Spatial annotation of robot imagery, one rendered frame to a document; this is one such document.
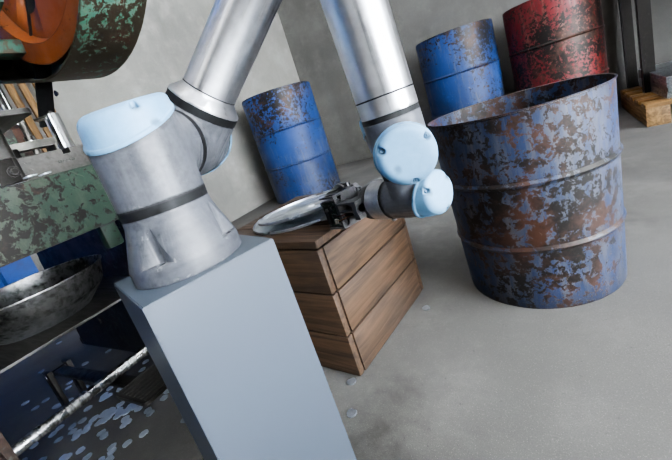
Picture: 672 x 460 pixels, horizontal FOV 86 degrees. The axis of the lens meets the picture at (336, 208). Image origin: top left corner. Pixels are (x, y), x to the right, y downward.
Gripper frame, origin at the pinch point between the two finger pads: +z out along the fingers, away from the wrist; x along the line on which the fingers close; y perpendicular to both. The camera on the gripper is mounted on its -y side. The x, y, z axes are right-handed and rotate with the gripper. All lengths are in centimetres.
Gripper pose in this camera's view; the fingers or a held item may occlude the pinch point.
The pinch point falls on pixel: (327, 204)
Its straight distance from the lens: 87.0
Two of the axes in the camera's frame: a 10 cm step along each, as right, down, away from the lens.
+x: 3.5, 9.2, 1.7
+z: -5.8, 0.7, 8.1
